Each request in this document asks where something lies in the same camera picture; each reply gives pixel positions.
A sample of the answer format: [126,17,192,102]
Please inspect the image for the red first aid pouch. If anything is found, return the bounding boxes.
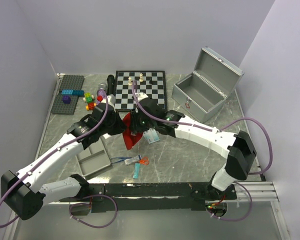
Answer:
[122,112,143,151]

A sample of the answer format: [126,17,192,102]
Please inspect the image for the blue plastic tweezers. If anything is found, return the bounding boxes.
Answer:
[110,157,131,164]

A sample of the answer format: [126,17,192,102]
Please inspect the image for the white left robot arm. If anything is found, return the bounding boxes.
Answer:
[1,102,126,220]

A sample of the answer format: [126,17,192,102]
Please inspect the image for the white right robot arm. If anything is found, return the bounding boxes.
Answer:
[130,93,257,200]

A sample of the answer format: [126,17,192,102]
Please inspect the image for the light blue mask packet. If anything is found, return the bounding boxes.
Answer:
[143,128,160,144]

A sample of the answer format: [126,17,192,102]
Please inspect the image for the colourful lego car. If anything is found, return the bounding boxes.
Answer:
[83,92,97,111]

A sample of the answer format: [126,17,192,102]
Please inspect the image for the grey plastic tray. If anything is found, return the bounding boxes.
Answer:
[76,139,111,177]

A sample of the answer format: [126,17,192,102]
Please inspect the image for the purple glitter microphone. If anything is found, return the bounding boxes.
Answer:
[97,82,108,96]

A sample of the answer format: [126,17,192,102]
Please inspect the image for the orange scissors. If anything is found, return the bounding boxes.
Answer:
[138,157,149,165]

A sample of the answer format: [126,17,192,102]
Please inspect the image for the white chess pawn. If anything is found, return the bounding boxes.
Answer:
[128,77,133,86]

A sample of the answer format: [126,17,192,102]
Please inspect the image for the black white chessboard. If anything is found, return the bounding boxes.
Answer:
[114,70,167,112]

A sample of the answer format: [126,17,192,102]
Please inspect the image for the white chess queen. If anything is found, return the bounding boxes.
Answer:
[139,73,144,82]

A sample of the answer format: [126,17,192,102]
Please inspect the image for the teal sachet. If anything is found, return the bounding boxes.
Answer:
[132,163,140,179]

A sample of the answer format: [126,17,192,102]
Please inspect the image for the blue lego brick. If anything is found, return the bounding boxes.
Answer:
[61,89,85,97]

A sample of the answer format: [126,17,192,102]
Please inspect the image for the purple lego brick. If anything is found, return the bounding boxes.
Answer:
[62,95,71,104]

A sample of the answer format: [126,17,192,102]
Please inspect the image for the lower grey lego baseplate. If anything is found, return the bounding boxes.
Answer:
[50,94,79,115]

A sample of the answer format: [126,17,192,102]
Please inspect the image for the grey lego baseplate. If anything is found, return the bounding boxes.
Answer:
[50,94,79,115]
[59,75,85,91]

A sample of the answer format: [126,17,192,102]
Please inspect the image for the upper grey lego baseplate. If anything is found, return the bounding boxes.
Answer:
[59,75,85,91]

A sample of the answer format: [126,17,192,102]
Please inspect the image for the grey metal case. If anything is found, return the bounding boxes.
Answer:
[172,46,244,123]

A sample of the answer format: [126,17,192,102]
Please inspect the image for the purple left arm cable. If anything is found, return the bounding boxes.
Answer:
[0,89,110,229]

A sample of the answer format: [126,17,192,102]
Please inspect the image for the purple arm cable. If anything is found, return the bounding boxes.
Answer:
[131,80,274,175]
[0,89,110,229]

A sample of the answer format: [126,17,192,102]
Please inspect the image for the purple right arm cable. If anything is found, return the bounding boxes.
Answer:
[131,80,274,175]

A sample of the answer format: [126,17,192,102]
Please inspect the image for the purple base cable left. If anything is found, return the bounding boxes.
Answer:
[69,192,121,228]

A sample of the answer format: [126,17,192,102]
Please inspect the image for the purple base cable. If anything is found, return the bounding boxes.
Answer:
[209,182,256,223]
[69,192,121,228]

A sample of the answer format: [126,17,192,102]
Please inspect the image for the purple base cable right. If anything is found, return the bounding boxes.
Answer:
[209,182,256,223]

